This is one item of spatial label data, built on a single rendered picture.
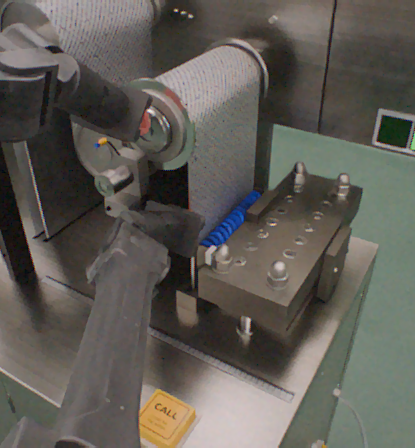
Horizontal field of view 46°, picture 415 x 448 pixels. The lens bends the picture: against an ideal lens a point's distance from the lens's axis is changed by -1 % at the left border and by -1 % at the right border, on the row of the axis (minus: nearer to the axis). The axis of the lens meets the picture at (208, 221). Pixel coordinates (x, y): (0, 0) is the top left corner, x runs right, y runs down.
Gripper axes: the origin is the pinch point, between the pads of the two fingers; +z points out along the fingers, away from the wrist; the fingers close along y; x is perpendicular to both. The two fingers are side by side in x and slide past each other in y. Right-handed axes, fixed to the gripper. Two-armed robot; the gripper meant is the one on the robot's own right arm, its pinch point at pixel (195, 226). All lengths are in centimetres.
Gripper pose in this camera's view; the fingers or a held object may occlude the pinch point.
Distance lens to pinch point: 84.4
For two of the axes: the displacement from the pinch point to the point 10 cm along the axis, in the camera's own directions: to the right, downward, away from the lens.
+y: 8.6, 3.0, -4.1
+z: 4.4, -0.2, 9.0
